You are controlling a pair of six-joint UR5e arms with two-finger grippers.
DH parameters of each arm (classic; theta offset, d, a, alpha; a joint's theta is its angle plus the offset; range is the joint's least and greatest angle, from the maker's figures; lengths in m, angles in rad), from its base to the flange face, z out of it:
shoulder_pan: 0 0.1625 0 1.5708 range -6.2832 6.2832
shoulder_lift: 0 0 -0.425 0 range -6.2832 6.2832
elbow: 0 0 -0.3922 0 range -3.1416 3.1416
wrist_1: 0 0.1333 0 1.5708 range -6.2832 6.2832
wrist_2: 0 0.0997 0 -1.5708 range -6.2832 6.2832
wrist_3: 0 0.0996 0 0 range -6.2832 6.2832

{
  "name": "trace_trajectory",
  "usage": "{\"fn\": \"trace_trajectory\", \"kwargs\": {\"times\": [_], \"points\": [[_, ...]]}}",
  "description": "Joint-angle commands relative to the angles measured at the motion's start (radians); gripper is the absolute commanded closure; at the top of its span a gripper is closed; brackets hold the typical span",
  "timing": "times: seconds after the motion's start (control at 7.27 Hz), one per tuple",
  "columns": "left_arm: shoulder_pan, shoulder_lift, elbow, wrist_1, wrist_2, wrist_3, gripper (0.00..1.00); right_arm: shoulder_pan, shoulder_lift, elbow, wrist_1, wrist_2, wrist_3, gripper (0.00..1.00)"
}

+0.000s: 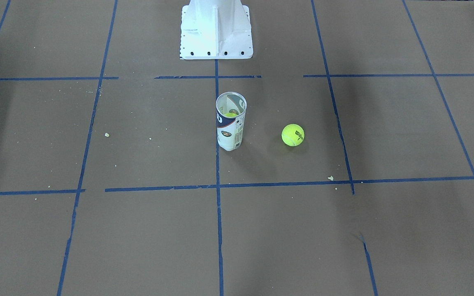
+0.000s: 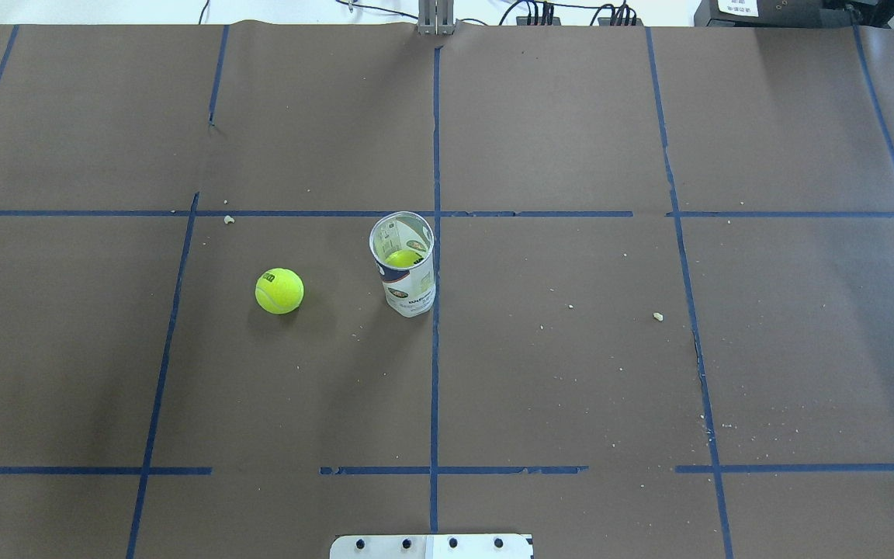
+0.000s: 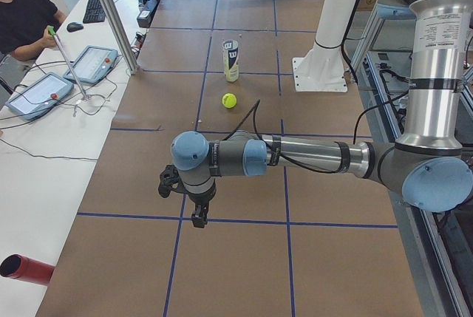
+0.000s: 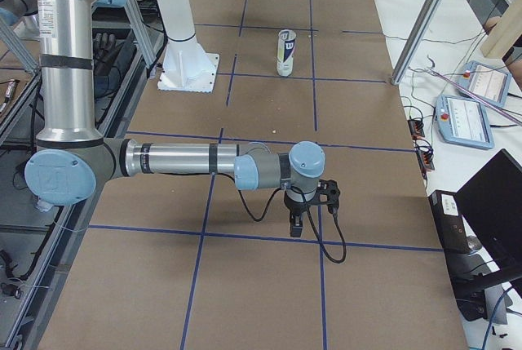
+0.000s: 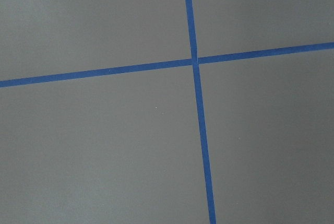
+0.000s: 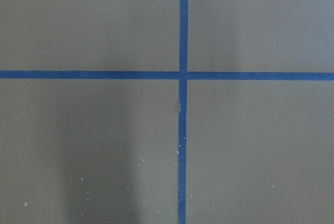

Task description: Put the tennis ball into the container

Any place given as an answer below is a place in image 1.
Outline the white tennis ball can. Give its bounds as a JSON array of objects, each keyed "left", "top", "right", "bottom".
[{"left": 216, "top": 92, "right": 248, "bottom": 151}]

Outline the yellow Wilson tennis ball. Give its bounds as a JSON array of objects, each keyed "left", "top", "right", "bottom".
[{"left": 281, "top": 124, "right": 305, "bottom": 147}]

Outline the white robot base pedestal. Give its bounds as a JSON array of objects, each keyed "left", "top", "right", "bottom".
[{"left": 179, "top": 0, "right": 253, "bottom": 60}]

